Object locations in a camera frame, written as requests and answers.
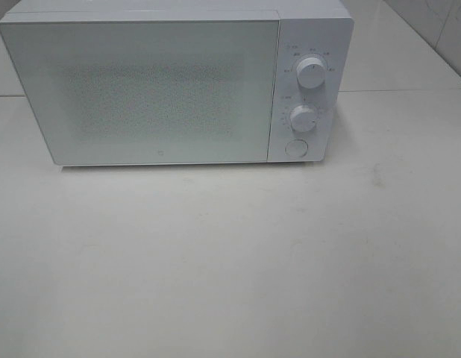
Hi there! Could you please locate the white round door button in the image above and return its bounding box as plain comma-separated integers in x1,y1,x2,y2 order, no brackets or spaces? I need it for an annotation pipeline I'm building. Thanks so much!
285,139,308,158

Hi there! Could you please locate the white round knob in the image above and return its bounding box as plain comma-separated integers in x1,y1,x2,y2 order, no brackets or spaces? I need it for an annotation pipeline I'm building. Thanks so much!
289,105,319,133
295,54,327,90

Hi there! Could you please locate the white microwave oven body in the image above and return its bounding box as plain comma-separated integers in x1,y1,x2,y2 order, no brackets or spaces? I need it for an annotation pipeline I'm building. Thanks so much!
0,1,354,165

